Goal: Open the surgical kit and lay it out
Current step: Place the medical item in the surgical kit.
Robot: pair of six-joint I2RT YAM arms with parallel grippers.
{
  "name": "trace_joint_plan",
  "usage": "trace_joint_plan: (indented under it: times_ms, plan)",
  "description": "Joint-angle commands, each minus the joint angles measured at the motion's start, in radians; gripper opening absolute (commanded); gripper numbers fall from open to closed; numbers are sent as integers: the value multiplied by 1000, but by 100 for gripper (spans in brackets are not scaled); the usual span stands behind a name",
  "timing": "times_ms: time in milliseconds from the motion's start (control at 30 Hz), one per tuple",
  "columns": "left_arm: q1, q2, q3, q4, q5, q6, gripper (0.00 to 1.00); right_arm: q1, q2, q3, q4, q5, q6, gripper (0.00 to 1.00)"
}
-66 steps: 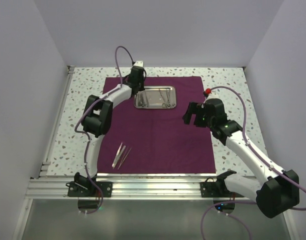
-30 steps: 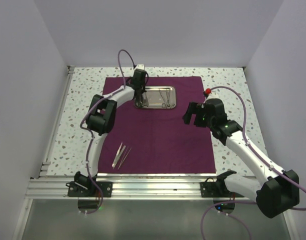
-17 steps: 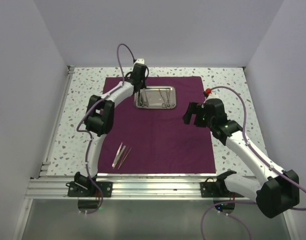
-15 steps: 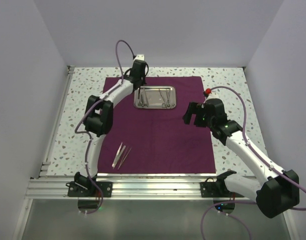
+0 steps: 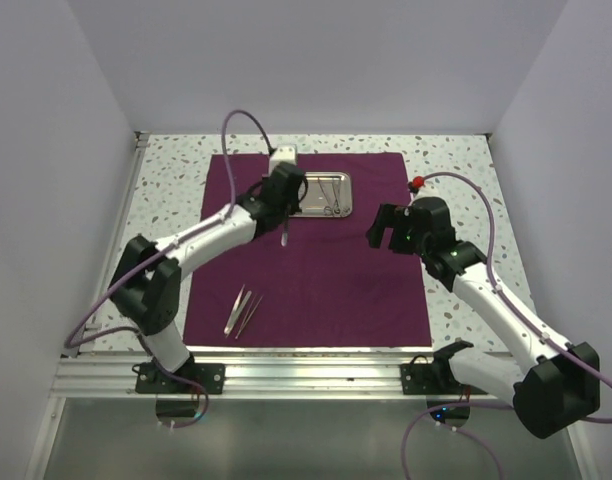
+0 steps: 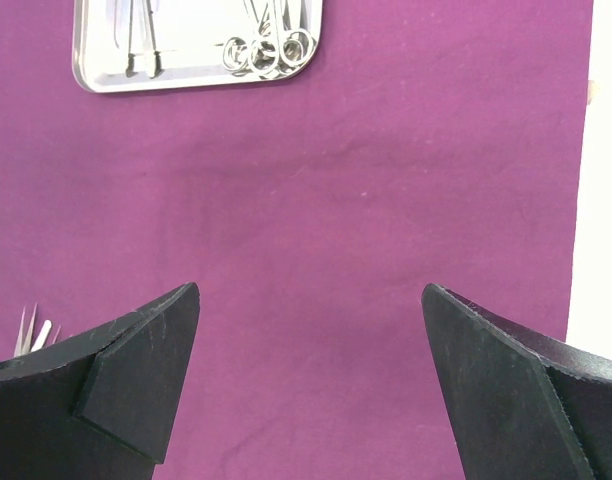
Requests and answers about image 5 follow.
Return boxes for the steel scalpel handle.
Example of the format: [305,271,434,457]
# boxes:
[280,211,290,247]

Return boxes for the purple cloth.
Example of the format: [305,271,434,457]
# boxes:
[183,153,431,348]

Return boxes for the wide steel tweezers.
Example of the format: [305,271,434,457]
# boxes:
[223,286,252,337]

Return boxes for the thin pointed steel tweezers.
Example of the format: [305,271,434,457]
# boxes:
[235,291,263,339]

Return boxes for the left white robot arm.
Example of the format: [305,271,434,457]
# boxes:
[109,162,307,393]

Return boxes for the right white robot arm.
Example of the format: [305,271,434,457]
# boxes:
[366,197,600,439]

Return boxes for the steel instrument tray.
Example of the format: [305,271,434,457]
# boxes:
[292,171,354,219]

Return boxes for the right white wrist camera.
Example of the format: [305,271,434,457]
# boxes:
[407,176,440,205]

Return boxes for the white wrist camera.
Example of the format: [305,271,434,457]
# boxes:
[407,176,440,205]
[268,144,298,174]

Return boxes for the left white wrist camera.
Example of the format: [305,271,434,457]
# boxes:
[268,144,298,174]

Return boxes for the steel ring-handled scissors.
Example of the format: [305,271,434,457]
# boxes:
[317,177,337,217]

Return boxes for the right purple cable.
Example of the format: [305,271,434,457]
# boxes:
[401,171,612,480]

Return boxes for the purple cable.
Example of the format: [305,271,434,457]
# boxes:
[401,171,612,480]
[63,110,278,429]

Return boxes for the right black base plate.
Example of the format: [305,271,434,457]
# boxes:
[399,355,486,396]

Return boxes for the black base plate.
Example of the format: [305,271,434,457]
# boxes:
[399,355,486,396]
[131,362,226,395]

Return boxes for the aluminium left side rail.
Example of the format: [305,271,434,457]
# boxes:
[64,131,151,358]

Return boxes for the aluminium rail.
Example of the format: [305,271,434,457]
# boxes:
[49,353,577,400]
[64,131,151,358]

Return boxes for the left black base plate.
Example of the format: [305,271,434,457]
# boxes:
[131,362,226,395]

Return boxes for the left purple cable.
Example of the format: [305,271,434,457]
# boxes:
[63,110,278,429]

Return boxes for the aluminium front rail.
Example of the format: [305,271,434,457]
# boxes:
[49,353,577,400]

